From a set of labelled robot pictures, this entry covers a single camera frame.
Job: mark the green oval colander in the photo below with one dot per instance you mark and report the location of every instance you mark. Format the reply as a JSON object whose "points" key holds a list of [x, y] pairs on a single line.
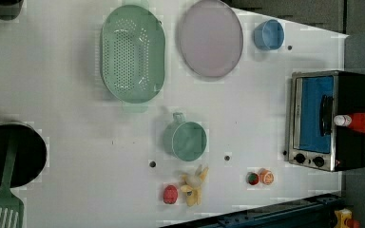
{"points": [[133, 54]]}

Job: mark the black round pot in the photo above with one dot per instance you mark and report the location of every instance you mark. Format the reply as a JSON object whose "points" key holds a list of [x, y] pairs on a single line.
{"points": [[31, 156]]}

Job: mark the blue metal frame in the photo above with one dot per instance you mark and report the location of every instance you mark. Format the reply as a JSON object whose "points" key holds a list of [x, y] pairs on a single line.
{"points": [[313, 212]]}

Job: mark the black cylinder container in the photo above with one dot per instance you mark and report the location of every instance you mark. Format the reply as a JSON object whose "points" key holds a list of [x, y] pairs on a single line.
{"points": [[10, 9]]}

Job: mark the green slotted spatula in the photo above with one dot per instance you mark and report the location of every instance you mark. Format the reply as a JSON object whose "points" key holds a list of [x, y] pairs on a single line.
{"points": [[11, 207]]}

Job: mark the red toy strawberry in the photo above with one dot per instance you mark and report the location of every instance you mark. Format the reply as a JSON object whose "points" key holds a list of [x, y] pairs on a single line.
{"points": [[170, 194]]}

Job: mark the red ketchup bottle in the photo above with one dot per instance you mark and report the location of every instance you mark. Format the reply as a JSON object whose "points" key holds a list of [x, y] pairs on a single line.
{"points": [[354, 121]]}

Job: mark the green mug with handle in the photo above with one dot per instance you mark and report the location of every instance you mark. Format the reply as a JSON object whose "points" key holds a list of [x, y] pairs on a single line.
{"points": [[184, 140]]}

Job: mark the toy tomato half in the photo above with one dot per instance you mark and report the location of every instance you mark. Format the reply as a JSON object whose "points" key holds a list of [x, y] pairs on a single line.
{"points": [[252, 178]]}

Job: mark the black toaster oven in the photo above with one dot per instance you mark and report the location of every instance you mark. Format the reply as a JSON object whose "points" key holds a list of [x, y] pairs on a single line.
{"points": [[314, 140]]}

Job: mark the pink round plate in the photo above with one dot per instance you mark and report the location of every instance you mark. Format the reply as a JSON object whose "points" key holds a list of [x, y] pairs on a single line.
{"points": [[211, 38]]}

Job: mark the peeled toy banana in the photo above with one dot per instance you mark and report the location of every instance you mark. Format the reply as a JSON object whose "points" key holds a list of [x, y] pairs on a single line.
{"points": [[192, 186]]}

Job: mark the toy orange half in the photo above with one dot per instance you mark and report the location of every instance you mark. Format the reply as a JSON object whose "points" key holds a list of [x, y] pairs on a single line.
{"points": [[266, 176]]}

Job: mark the yellow emergency stop box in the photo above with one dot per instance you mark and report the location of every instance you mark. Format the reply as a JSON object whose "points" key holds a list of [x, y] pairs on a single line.
{"points": [[345, 219]]}

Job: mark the blue cup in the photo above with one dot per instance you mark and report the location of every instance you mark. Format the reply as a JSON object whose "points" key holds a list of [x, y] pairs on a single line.
{"points": [[269, 35]]}

